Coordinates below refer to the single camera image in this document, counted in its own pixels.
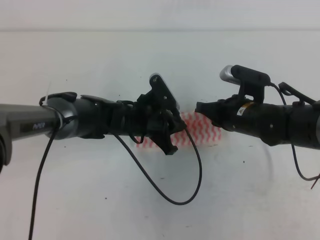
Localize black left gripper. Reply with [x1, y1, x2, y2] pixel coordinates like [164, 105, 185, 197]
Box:
[134, 93, 186, 155]

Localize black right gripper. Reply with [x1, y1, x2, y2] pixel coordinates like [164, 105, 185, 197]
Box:
[194, 94, 258, 137]

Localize pink white wavy towel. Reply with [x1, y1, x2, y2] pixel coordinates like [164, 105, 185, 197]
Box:
[133, 111, 223, 150]

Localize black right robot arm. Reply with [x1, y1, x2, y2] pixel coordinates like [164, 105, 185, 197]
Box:
[195, 95, 320, 149]

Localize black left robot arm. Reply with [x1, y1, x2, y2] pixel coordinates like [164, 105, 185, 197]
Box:
[0, 92, 186, 167]

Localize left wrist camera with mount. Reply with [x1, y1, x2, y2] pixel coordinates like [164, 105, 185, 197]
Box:
[149, 73, 180, 111]

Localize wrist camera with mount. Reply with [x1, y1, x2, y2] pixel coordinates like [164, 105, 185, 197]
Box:
[219, 65, 271, 104]
[149, 73, 180, 111]

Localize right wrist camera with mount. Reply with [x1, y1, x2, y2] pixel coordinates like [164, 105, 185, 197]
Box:
[219, 65, 271, 104]

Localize black right camera cable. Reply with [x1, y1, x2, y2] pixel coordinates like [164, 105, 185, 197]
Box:
[269, 81, 320, 190]

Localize black camera cable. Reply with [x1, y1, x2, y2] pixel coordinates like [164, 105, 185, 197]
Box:
[269, 81, 320, 190]
[27, 109, 203, 240]

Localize black left camera cable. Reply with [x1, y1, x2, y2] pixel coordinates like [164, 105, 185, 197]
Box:
[27, 109, 203, 240]

